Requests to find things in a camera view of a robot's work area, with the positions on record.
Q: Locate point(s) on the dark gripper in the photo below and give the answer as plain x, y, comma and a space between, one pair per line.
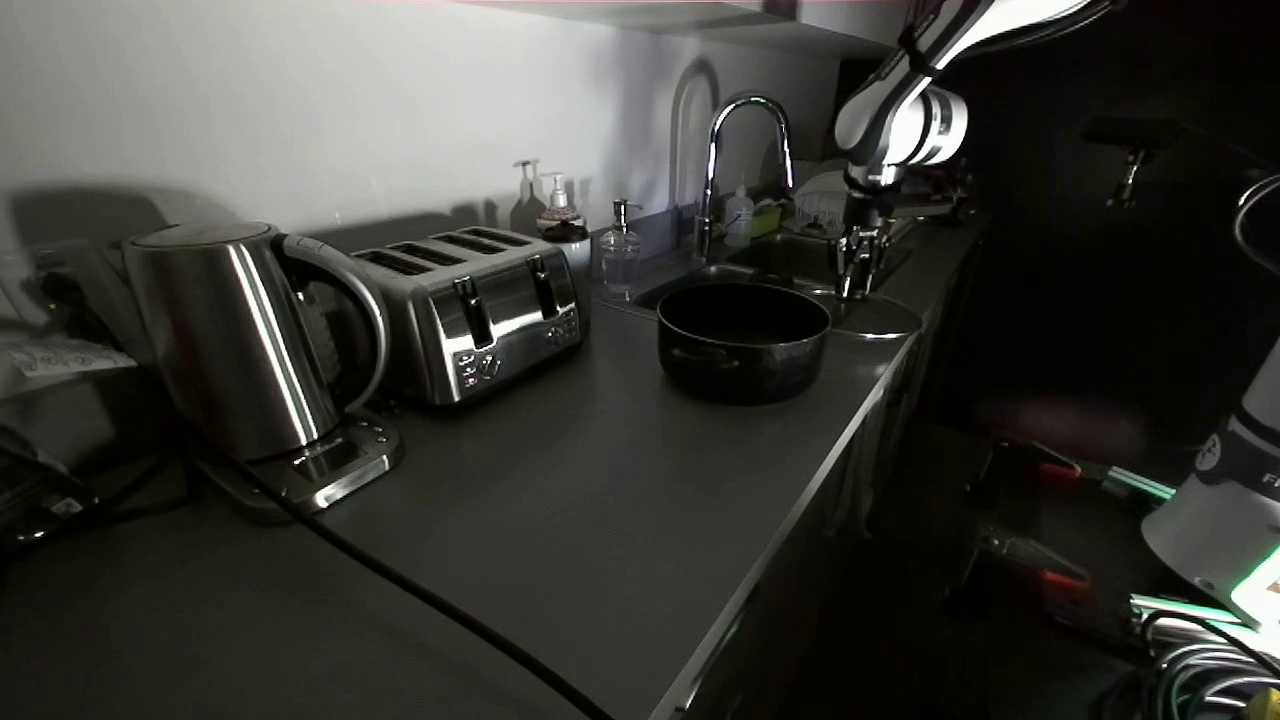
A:
867, 213

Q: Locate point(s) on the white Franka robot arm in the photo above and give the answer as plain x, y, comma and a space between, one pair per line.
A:
935, 66

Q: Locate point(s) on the dark metal cooking pot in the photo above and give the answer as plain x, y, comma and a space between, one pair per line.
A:
742, 342

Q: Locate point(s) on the dish drying rack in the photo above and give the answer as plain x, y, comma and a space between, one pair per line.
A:
818, 201

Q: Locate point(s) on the green sponge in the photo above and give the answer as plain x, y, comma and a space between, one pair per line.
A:
769, 217

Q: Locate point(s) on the white plastic bottle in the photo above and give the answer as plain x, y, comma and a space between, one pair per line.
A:
738, 221

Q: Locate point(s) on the chrome arched kitchen faucet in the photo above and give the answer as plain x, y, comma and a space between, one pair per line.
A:
727, 124

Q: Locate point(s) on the arched cutting board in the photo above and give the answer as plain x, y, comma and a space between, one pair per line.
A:
689, 124

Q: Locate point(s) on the small glass bottle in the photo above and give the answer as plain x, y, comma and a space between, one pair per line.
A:
620, 240

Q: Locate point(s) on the small dark bowl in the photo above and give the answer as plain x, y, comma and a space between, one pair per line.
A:
569, 244

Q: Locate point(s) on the clear drinking glass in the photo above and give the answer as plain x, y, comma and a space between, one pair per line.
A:
565, 201

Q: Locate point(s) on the clear wine glass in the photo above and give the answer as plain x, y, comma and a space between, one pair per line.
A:
529, 201

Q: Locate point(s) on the steel four-slot toaster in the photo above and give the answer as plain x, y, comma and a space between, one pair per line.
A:
464, 312

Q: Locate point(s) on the kettle power base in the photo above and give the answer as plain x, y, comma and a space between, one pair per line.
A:
335, 465

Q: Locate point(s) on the steel electric kettle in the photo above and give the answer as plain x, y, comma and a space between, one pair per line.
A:
232, 342

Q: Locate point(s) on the dark bag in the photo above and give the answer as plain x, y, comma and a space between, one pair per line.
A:
81, 253

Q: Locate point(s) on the white paper sheet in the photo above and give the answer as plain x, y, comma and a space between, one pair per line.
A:
63, 359

